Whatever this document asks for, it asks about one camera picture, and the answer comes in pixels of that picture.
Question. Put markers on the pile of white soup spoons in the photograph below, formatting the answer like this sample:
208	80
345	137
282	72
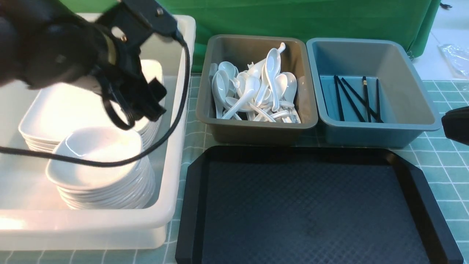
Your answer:
263	92

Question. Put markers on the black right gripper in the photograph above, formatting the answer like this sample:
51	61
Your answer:
456	125

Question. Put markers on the blue grey plastic bin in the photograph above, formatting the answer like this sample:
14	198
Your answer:
406	108

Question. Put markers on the stack of white square plates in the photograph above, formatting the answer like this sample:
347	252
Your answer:
61	109

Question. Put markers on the black chopstick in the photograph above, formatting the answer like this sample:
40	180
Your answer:
361	100
352	104
378	108
367	100
338	98

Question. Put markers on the clear plastic bag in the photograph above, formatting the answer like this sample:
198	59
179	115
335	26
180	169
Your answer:
457	56

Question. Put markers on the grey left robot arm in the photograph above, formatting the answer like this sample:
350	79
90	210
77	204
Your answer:
44	43

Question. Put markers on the large white plastic tub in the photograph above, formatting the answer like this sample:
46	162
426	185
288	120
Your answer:
33	215

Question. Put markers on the white ceramic soup spoon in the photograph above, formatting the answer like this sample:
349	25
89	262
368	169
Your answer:
232	72

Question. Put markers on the teal checkered table mat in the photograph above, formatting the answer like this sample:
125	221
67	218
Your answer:
444	163

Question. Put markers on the olive green plastic bin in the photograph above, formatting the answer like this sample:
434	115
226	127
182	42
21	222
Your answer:
242	50

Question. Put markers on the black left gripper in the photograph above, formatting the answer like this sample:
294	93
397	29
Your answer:
126	95

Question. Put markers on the black serving tray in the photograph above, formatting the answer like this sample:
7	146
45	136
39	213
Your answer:
310	205

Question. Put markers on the stack of white bowls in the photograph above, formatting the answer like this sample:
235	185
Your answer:
86	187

